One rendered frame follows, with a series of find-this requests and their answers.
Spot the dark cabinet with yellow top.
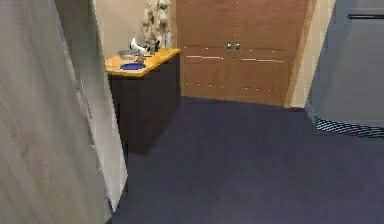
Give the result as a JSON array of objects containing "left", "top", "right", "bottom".
[{"left": 104, "top": 48, "right": 182, "bottom": 155}]

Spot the beige fluffy statue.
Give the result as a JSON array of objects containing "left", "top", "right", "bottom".
[{"left": 142, "top": 0, "right": 173, "bottom": 55}]

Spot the brown wooden double door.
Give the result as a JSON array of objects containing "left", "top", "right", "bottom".
[{"left": 175, "top": 0, "right": 311, "bottom": 107}]

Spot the pale wood tall cupboard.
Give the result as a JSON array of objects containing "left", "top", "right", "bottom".
[{"left": 0, "top": 0, "right": 129, "bottom": 224}]

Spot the blue plate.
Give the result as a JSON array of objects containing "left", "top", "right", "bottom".
[{"left": 119, "top": 62, "right": 147, "bottom": 71}]

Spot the grey metal bowl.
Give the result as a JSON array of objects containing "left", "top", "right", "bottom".
[{"left": 117, "top": 49, "right": 137, "bottom": 61}]

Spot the black fridge handle bar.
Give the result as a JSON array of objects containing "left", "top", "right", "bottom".
[{"left": 347, "top": 13, "right": 384, "bottom": 20}]

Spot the grey fridge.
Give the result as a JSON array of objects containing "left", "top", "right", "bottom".
[{"left": 305, "top": 0, "right": 384, "bottom": 138}]

